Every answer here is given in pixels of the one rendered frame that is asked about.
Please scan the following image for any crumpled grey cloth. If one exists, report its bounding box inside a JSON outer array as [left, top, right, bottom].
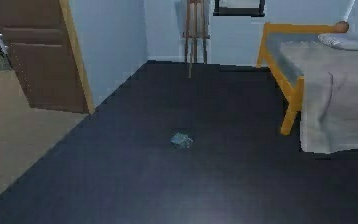
[[170, 132, 194, 150]]

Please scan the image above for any brown wooden easel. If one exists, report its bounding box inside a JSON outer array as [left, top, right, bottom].
[[182, 0, 211, 80]]

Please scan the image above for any black framed window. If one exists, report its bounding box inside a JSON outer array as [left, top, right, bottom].
[[213, 0, 266, 18]]

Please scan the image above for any brown room door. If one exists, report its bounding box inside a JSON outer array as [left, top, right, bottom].
[[0, 0, 90, 115]]

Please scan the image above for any yellow wooden bed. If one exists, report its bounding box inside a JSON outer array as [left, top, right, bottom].
[[256, 21, 358, 155]]

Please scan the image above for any white pillow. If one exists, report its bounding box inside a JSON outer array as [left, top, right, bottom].
[[317, 32, 358, 52]]

